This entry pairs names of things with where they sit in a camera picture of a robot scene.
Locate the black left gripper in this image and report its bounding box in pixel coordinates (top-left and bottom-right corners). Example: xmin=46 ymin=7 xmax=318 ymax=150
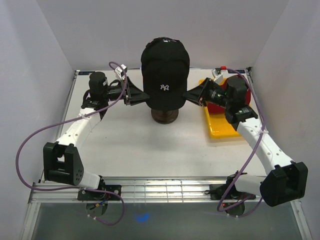
xmin=102 ymin=76 xmax=149 ymax=106

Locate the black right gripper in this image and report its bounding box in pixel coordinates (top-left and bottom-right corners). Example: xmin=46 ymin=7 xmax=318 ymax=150
xmin=181 ymin=78 xmax=231 ymax=109

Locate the red baseball cap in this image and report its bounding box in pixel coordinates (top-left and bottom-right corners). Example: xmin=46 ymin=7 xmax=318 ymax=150
xmin=207 ymin=88 xmax=252 ymax=114

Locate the black NY baseball cap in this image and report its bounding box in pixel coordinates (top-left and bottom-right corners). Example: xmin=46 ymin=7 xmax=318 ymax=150
xmin=140 ymin=37 xmax=190 ymax=112

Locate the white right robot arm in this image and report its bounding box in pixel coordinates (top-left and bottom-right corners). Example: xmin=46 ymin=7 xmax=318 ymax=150
xmin=183 ymin=76 xmax=308 ymax=207

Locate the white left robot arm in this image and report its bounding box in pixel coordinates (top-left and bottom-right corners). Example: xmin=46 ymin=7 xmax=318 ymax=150
xmin=43 ymin=71 xmax=150 ymax=200

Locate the beige mannequin head stand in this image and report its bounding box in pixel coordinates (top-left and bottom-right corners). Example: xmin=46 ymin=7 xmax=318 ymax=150
xmin=150 ymin=109 xmax=179 ymax=125

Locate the yellow plastic tray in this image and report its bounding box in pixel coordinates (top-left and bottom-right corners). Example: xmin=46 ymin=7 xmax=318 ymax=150
xmin=198 ymin=77 xmax=243 ymax=139

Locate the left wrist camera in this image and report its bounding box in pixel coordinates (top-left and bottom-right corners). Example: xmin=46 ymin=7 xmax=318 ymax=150
xmin=114 ymin=64 xmax=128 ymax=80

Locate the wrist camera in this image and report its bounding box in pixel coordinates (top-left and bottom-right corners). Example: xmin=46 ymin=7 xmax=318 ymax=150
xmin=211 ymin=66 xmax=227 ymax=85
xmin=114 ymin=64 xmax=128 ymax=80

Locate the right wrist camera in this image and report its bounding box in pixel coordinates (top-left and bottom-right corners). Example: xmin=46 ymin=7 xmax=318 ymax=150
xmin=211 ymin=66 xmax=227 ymax=85

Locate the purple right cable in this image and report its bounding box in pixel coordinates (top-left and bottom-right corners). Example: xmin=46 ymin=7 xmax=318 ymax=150
xmin=216 ymin=68 xmax=267 ymax=212

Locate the purple cable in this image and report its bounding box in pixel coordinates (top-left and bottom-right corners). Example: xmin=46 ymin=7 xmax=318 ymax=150
xmin=216 ymin=68 xmax=267 ymax=212
xmin=15 ymin=61 xmax=125 ymax=192

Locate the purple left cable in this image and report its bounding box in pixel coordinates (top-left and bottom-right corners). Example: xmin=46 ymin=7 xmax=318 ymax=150
xmin=15 ymin=61 xmax=125 ymax=192

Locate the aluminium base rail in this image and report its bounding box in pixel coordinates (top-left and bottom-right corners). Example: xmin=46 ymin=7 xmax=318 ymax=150
xmin=28 ymin=177 xmax=227 ymax=204

